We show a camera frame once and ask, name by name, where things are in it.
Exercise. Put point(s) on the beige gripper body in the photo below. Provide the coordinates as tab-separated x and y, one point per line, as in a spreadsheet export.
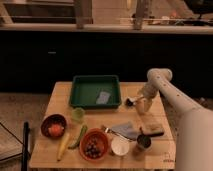
146	105

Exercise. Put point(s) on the white-handled dish brush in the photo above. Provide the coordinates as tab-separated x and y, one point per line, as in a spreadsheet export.
132	100

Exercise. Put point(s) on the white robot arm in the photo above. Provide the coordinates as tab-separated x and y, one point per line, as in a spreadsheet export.
194	145

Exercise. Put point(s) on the wooden scrub brush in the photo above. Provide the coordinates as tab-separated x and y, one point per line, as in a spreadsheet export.
152	130

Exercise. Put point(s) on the green plastic tray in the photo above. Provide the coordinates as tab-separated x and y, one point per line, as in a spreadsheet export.
86	88

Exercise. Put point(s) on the blue-grey cloth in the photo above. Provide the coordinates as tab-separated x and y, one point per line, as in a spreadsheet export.
126	130

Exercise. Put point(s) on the metal measuring cup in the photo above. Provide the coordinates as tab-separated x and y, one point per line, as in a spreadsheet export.
143	141

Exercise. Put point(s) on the white small cup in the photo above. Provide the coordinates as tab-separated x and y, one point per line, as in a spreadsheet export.
119	146

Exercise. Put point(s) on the orange bowl with berries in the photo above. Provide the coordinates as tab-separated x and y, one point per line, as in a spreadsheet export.
94	145

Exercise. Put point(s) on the green cucumber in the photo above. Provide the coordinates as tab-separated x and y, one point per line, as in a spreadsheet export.
81	134

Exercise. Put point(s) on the green plastic cup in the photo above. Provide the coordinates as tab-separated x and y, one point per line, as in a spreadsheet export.
78	114

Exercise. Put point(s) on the dark red bowl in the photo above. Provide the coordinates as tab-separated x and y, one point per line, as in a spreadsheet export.
49	121

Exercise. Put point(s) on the orange carrot piece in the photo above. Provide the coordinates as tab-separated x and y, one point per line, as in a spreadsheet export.
56	130

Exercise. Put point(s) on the black pole stand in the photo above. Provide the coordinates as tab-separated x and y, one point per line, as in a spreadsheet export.
25	153

